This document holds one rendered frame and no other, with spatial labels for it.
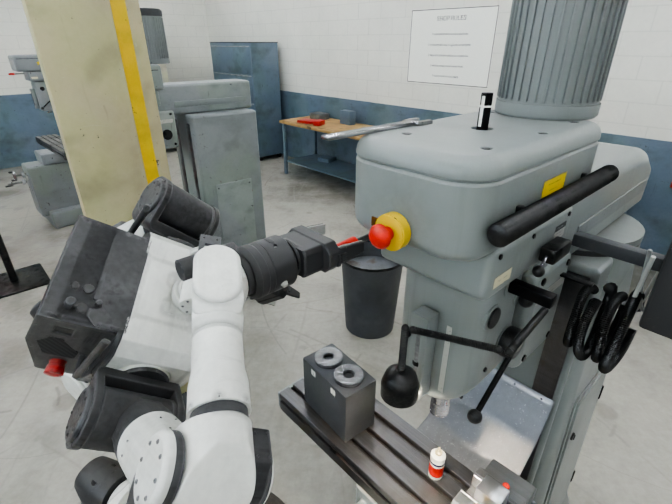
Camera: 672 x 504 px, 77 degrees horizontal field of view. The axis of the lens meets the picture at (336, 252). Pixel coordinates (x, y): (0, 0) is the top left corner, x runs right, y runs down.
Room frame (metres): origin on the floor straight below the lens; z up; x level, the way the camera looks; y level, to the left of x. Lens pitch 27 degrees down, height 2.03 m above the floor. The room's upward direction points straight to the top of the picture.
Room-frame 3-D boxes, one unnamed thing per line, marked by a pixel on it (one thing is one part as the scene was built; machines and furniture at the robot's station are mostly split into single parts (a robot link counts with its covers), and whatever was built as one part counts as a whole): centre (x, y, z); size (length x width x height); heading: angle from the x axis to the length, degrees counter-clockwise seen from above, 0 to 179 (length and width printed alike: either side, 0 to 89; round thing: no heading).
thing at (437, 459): (0.78, -0.28, 0.99); 0.04 x 0.04 x 0.11
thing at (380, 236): (0.59, -0.07, 1.76); 0.04 x 0.03 x 0.04; 43
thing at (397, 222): (0.60, -0.09, 1.76); 0.06 x 0.02 x 0.06; 43
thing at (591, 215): (1.10, -0.63, 1.66); 0.80 x 0.23 x 0.20; 133
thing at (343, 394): (1.00, -0.01, 1.03); 0.22 x 0.12 x 0.20; 38
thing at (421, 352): (0.69, -0.18, 1.45); 0.04 x 0.04 x 0.21; 43
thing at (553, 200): (0.68, -0.38, 1.79); 0.45 x 0.04 x 0.04; 133
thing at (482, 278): (0.79, -0.29, 1.68); 0.34 x 0.24 x 0.10; 133
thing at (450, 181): (0.77, -0.27, 1.81); 0.47 x 0.26 x 0.16; 133
